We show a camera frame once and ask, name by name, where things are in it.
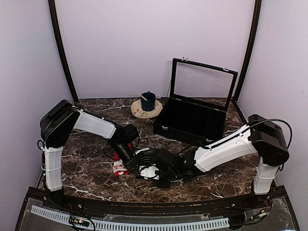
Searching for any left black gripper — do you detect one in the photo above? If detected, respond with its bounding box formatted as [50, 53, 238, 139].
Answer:
[110, 141, 141, 175]

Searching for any red Santa Christmas sock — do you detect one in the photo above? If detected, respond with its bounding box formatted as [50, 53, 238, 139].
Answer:
[113, 143, 132, 176]

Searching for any black white striped sock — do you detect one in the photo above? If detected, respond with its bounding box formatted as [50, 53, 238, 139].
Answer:
[133, 148, 156, 179]

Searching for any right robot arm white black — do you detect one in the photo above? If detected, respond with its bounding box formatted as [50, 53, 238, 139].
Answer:
[140, 114, 291, 209]

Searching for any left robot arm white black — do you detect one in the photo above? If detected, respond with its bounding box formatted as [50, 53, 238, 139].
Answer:
[40, 100, 141, 210]

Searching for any cream floral plate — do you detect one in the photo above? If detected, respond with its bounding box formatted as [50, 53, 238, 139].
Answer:
[130, 99, 163, 119]

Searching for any blue ceramic cup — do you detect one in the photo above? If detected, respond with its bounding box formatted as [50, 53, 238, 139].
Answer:
[141, 91, 156, 112]

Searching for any black compartment box glass lid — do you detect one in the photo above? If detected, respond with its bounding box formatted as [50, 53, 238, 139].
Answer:
[153, 58, 238, 145]

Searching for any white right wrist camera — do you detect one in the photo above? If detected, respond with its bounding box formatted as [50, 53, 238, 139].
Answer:
[139, 166, 159, 180]

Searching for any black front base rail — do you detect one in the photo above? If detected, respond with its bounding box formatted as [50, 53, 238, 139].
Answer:
[45, 178, 287, 218]

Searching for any white slotted cable duct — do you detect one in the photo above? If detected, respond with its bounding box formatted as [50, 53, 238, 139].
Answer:
[30, 205, 230, 231]

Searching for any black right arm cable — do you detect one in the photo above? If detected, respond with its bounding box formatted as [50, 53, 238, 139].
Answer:
[247, 118, 293, 154]

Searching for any left black frame post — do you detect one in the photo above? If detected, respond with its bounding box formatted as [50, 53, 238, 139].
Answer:
[48, 0, 79, 103]

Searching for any black frame post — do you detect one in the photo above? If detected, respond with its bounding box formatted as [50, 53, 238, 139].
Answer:
[48, 0, 79, 103]
[233, 0, 262, 103]

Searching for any right black frame post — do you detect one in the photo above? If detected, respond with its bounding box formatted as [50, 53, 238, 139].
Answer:
[233, 0, 262, 103]

